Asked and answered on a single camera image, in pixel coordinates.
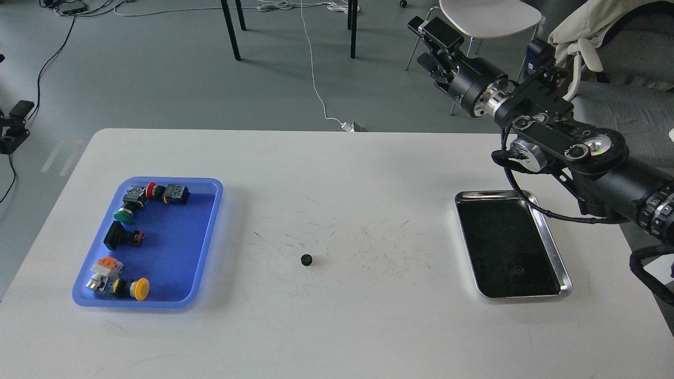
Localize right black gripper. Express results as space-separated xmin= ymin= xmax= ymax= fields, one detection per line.
xmin=407 ymin=16 xmax=509 ymax=117

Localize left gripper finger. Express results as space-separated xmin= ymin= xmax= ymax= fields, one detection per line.
xmin=1 ymin=100 xmax=35 ymax=154

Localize small black gear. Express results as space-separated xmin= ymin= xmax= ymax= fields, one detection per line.
xmin=300 ymin=254 xmax=313 ymax=266

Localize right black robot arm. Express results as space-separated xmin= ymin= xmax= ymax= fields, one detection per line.
xmin=408 ymin=16 xmax=672 ymax=305

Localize white chair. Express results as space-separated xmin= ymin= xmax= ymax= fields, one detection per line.
xmin=404 ymin=0 xmax=542 ymax=115

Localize black table legs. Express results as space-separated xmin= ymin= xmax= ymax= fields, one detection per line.
xmin=220 ymin=0 xmax=358 ymax=61

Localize white power adapter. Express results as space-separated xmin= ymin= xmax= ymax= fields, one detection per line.
xmin=340 ymin=122 xmax=365 ymax=133

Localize red emergency stop button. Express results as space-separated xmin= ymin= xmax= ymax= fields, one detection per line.
xmin=145 ymin=182 xmax=166 ymax=201

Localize beige jacket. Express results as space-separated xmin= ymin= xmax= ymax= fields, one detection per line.
xmin=547 ymin=1 xmax=651 ymax=67

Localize orange grey contact block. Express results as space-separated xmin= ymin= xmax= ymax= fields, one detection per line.
xmin=91 ymin=256 xmax=124 ymax=279

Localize yellow mushroom push button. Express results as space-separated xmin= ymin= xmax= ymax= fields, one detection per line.
xmin=86 ymin=277 xmax=150 ymax=301

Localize blue plastic tray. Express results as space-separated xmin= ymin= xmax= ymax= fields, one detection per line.
xmin=72 ymin=176 xmax=224 ymax=310

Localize steel metal tray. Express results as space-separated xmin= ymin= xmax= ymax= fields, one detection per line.
xmin=454 ymin=190 xmax=572 ymax=301

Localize black floor cable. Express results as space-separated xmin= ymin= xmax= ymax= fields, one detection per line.
xmin=0 ymin=0 xmax=114 ymax=203

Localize green push button switch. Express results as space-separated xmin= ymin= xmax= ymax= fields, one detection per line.
xmin=113 ymin=186 xmax=147 ymax=225

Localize black selector switch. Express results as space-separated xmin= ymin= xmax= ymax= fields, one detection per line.
xmin=103 ymin=221 xmax=145 ymax=251

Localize black switch contact block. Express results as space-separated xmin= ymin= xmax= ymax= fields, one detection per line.
xmin=161 ymin=183 xmax=190 ymax=205

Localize white floor cable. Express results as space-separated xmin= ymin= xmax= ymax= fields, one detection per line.
xmin=113 ymin=0 xmax=361 ymax=127

